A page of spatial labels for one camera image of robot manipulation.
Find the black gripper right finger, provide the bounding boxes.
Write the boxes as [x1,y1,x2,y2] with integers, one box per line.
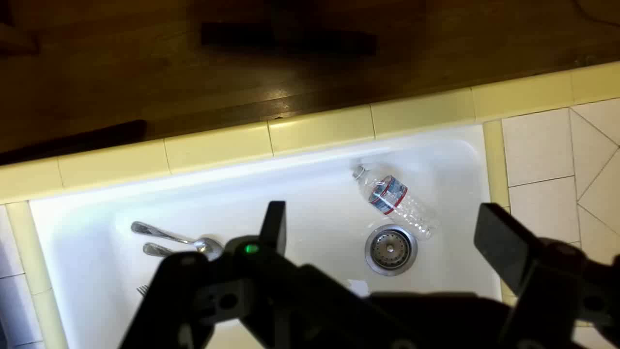
[475,201,543,296]

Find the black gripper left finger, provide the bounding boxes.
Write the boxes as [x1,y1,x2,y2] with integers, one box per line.
[260,201,288,253]

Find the silver spoon in sink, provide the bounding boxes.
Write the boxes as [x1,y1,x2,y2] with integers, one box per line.
[131,220,224,251]

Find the white kitchen sink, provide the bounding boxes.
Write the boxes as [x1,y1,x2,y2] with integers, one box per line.
[32,125,501,349]

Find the metal sink drain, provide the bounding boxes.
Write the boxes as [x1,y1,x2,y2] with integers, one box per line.
[365,224,419,276]

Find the clear plastic water bottle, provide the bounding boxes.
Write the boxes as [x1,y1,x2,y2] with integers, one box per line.
[353,162,435,238]

